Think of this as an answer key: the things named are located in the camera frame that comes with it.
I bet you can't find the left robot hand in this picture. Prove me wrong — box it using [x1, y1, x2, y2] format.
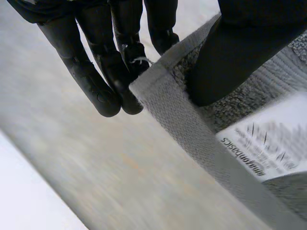
[7, 0, 307, 118]

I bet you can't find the grey towel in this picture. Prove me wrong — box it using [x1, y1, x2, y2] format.
[0, 13, 307, 230]

